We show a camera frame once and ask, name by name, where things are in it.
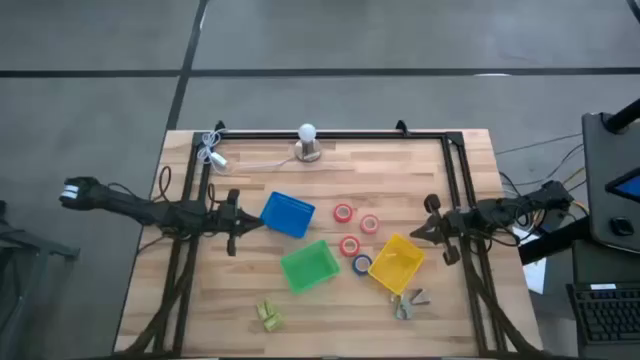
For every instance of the blue tape roll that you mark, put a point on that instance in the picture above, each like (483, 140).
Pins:
(354, 265)

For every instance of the green plastic basket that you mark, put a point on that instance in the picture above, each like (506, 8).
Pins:
(310, 267)

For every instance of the yellow plastic basket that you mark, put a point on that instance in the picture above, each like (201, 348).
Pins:
(397, 262)

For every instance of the black cart beam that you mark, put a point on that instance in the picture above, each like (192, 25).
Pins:
(550, 245)

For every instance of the grey metal stand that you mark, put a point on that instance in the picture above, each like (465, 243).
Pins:
(30, 245)

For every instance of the tablet with blue screen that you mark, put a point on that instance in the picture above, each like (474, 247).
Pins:
(627, 187)

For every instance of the red tape roll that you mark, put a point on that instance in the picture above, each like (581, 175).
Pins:
(342, 246)
(362, 224)
(336, 213)

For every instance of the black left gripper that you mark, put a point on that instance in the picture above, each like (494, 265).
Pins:
(231, 215)

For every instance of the black metal table frame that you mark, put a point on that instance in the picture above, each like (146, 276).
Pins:
(350, 135)

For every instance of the black keyboard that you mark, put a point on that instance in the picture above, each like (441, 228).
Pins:
(607, 315)

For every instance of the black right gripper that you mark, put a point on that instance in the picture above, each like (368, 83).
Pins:
(447, 225)

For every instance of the blue plastic basket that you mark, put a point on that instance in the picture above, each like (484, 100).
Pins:
(287, 215)

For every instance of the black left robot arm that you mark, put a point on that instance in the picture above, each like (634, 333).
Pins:
(125, 205)

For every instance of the white paper sheet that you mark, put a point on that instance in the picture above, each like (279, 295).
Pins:
(536, 275)

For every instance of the black pole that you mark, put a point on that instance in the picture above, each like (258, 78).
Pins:
(625, 117)

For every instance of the white bulb lamp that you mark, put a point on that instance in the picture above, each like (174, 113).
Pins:
(307, 135)

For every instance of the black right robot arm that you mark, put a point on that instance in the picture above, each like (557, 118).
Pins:
(500, 210)

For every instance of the black round knob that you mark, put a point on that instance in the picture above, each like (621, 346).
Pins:
(622, 226)

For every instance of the dark grey cart panel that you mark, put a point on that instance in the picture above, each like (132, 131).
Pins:
(600, 175)

